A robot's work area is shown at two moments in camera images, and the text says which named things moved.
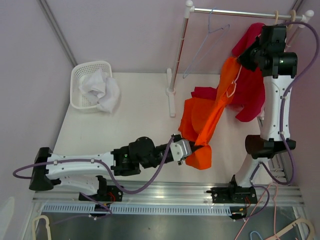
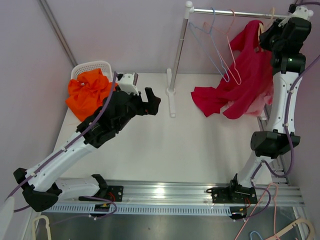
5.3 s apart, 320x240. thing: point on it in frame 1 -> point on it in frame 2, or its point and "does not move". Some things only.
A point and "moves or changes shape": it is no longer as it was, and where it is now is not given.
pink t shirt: (256, 118) -> (256, 106)
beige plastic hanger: (293, 13) moves or changes shape
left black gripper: (194, 148) -> (153, 102)
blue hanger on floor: (254, 231) does not move
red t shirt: (249, 93) does not move
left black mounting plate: (105, 193) does not move
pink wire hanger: (233, 83) -> (227, 33)
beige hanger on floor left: (47, 224) does not move
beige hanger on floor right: (310, 225) does not move
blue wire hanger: (228, 25) -> (190, 24)
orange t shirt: (199, 116) -> (86, 92)
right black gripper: (243, 58) -> (264, 38)
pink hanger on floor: (275, 200) does not move
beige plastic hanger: (276, 13) -> (261, 29)
